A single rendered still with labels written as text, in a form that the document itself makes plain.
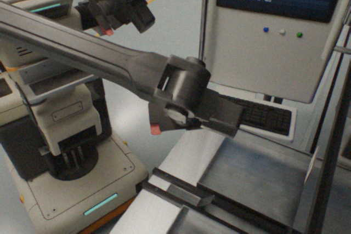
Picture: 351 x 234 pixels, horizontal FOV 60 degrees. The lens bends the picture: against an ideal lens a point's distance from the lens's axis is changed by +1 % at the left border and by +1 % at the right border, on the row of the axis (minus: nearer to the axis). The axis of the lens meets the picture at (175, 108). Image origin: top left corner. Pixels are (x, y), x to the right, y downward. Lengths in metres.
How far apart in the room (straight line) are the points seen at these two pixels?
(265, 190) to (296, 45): 0.57
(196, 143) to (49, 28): 0.68
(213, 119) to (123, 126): 1.90
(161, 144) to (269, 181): 1.32
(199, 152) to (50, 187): 0.98
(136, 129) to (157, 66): 1.90
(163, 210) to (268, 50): 0.74
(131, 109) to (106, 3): 1.55
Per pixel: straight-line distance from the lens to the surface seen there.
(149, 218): 0.88
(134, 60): 0.43
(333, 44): 0.93
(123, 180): 1.69
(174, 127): 0.59
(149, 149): 2.17
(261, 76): 1.33
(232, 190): 0.93
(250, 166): 0.99
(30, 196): 1.77
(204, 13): 1.18
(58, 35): 0.47
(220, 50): 1.30
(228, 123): 0.47
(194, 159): 0.99
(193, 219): 0.87
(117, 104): 2.54
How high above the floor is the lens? 1.65
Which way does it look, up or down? 42 degrees down
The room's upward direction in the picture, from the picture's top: straight up
